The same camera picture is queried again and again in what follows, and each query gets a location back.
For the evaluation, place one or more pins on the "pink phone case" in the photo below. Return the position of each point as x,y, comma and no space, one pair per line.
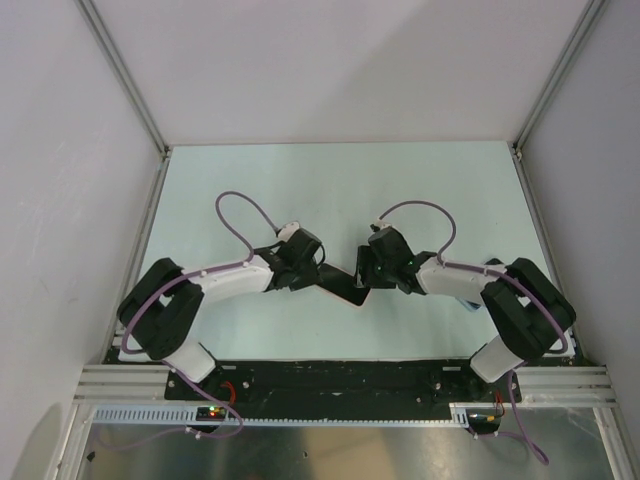
355,300

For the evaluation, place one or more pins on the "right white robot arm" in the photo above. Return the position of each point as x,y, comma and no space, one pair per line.
529,313

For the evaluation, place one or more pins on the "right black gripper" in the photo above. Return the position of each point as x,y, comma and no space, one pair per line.
364,276

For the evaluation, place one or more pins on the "left aluminium frame post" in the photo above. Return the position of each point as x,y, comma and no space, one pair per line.
116,61

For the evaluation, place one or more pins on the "blue cased smartphone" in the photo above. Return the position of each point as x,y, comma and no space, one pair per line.
471,306

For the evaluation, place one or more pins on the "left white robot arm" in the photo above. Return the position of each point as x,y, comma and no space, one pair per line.
158,313

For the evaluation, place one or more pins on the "aluminium frame post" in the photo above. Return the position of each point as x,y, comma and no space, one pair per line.
116,61
575,43

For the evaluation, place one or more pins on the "black smartphone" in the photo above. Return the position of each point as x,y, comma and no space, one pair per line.
337,280

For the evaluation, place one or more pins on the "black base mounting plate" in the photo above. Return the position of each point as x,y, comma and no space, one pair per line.
344,390

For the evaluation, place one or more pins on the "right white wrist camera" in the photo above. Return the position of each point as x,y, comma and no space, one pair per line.
379,225

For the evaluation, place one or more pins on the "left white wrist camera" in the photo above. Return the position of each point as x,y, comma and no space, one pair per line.
287,230

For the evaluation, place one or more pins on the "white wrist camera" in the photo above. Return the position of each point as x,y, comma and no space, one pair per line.
379,225
287,230

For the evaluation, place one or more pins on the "aluminium front frame rail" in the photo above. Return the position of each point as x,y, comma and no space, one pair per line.
563,386

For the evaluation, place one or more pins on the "right aluminium frame post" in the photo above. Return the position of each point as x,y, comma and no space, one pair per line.
575,43

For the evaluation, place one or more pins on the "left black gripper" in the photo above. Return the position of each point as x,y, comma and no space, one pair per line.
309,279

